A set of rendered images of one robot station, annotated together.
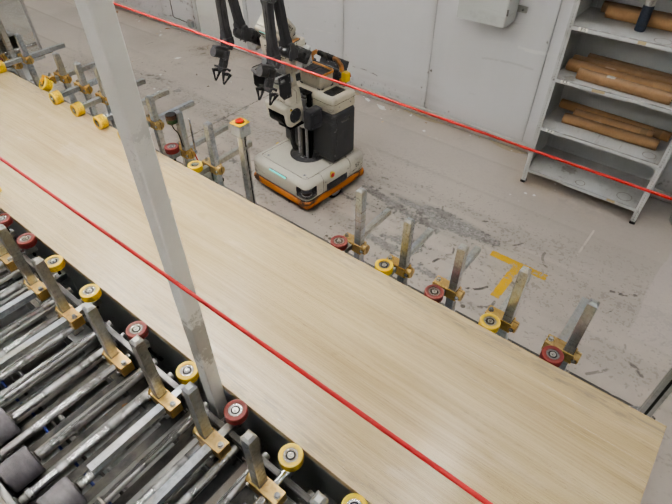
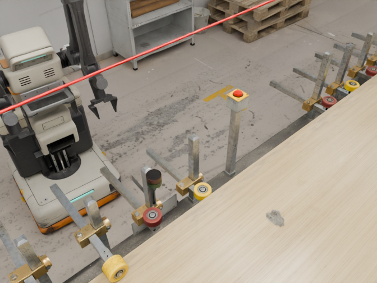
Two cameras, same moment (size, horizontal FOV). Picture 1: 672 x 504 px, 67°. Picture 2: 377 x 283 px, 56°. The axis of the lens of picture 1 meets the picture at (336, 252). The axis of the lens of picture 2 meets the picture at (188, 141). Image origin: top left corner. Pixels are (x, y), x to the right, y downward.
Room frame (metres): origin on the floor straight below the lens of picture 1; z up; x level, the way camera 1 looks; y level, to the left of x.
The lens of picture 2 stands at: (2.21, 1.77, 2.14)
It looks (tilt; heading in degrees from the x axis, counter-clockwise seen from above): 43 degrees down; 281
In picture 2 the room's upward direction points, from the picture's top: 1 degrees counter-clockwise
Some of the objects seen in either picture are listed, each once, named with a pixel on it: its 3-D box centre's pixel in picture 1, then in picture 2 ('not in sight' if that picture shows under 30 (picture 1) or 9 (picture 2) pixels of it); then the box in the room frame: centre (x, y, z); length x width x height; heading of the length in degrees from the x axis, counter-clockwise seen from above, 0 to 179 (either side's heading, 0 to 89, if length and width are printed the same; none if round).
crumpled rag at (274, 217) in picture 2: not in sight; (275, 217); (2.03, 0.87, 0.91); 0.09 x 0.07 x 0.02; 120
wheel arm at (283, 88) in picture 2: (363, 233); (298, 97); (1.88, -0.14, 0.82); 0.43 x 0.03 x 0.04; 141
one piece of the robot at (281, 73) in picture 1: (272, 77); (47, 104); (3.23, 0.41, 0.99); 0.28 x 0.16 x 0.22; 47
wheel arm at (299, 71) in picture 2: (407, 254); (321, 82); (1.72, -0.33, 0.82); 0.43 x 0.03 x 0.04; 141
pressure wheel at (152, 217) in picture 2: (173, 153); (153, 222); (2.53, 0.94, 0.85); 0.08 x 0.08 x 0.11
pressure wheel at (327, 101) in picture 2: (338, 249); (327, 106); (1.72, -0.01, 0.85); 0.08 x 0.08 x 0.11
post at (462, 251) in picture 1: (454, 287); (359, 65); (1.47, -0.50, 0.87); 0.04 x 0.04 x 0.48; 51
